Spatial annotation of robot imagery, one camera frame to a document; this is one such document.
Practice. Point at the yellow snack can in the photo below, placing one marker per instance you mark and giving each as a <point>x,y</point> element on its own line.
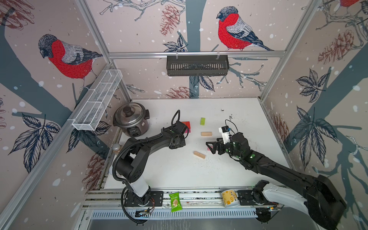
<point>230,199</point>

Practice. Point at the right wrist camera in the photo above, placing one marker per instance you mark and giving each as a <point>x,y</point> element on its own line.
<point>225,132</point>

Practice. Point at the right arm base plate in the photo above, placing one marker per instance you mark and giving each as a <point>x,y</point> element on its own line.
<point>255,196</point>

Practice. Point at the red block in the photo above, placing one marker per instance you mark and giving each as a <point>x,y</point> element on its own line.
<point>187,124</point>

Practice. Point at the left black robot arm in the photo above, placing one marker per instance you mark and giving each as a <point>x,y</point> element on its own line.
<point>131,161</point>

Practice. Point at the natural wood block upper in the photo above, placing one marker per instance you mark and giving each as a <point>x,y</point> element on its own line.
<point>206,134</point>

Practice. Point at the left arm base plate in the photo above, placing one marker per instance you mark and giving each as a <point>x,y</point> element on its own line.
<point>150,199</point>

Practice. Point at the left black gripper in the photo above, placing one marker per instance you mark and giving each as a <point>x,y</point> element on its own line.
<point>183,143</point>

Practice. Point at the white wire mesh basket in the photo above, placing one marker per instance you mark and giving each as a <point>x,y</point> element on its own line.
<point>93,110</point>

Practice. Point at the glass spice jar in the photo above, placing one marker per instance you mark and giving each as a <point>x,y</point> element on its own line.
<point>116,148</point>

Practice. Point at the green block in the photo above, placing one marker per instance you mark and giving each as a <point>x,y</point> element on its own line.
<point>202,121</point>

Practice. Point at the slanted wood block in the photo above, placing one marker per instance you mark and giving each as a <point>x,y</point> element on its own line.
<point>200,155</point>

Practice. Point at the black hanging wall basket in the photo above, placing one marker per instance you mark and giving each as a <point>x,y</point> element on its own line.
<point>193,65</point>

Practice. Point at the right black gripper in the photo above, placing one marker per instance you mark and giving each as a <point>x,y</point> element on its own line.
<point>218,142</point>

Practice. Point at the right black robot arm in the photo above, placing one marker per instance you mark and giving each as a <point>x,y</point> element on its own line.
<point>314,196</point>

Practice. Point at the green snack packet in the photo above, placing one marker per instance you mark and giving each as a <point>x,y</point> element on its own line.
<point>175,202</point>

